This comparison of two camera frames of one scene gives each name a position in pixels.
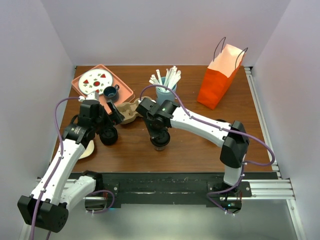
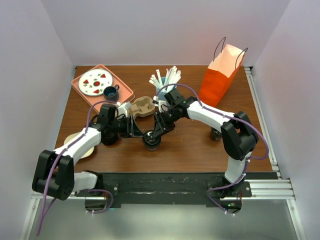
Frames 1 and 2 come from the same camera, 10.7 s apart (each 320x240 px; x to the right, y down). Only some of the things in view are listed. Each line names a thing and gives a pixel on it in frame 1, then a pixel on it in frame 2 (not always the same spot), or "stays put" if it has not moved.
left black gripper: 116,117 -> 134,131
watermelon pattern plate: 94,79 stays put
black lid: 161,139 -> 149,140
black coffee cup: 159,148 -> 152,148
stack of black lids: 109,136 stays put
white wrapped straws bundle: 172,76 stays put
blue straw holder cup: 161,96 stays put
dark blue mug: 111,93 stays put
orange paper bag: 219,74 stays put
